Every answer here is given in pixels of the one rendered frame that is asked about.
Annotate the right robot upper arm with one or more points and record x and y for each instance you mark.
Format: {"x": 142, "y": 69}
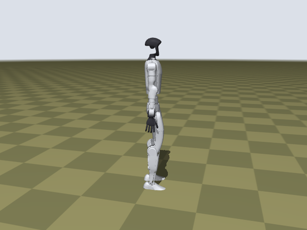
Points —
{"x": 151, "y": 70}

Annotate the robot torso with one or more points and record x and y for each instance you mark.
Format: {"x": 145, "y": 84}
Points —
{"x": 157, "y": 82}

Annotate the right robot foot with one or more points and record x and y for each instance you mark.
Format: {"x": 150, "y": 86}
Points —
{"x": 153, "y": 187}

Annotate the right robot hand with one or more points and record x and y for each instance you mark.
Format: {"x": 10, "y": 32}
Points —
{"x": 151, "y": 122}

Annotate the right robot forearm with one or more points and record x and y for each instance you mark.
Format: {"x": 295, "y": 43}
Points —
{"x": 152, "y": 98}

